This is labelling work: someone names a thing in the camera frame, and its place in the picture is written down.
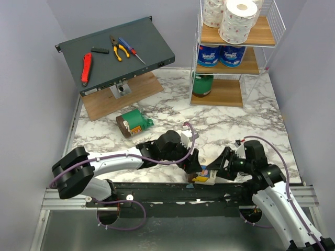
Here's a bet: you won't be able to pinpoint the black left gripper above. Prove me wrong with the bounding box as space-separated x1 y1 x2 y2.
160 139 203 175

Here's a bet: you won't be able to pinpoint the cream cartoon roll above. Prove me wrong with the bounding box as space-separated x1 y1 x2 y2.
187 166 217 186

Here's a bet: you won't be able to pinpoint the green brown roll front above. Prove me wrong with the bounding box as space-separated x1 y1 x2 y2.
192 74 214 97

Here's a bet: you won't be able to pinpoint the blue white paper towel roll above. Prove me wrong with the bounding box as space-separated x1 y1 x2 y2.
219 45 246 68

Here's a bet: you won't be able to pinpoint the floral paper roll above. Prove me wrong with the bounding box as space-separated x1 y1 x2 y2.
218 0 257 44
203 0 226 28
252 0 264 20

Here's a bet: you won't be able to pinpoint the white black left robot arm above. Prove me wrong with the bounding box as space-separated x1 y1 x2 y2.
49 129 202 207

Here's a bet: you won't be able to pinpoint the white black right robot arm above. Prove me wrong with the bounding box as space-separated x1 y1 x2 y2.
207 140 334 250

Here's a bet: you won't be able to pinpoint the floral paper roll on shelf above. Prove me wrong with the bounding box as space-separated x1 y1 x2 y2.
203 0 226 28

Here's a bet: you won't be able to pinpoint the wooden board under chassis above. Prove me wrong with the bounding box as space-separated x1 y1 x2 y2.
81 72 163 121

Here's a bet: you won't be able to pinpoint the blue red screwdriver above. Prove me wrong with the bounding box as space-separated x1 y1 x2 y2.
118 37 145 64

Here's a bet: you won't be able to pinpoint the dark grey rack server chassis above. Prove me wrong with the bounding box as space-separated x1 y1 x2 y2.
55 17 175 97

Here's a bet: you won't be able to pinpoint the black bit holder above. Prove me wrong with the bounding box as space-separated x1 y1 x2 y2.
91 47 109 54

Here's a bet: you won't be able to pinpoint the red utility knife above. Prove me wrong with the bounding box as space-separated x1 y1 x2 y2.
81 53 93 87

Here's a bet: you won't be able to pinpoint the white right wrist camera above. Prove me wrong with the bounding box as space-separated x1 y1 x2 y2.
234 139 245 158

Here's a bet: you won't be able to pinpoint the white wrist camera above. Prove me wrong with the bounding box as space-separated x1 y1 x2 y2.
234 139 245 158
180 125 199 150

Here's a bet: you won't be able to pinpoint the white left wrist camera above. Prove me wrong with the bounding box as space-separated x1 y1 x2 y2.
180 125 199 150

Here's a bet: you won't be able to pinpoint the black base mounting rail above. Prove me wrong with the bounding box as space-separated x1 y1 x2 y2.
86 182 261 224

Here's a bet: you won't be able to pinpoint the white wire wooden shelf rack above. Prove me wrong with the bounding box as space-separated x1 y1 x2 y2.
189 1 286 107

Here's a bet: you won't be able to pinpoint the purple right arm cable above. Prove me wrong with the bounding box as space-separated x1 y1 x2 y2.
239 135 327 251

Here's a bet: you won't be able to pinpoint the aluminium extrusion rail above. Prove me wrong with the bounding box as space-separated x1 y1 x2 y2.
41 186 319 210

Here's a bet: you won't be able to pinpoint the yellow handled pliers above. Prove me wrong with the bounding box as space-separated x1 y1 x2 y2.
109 35 130 62

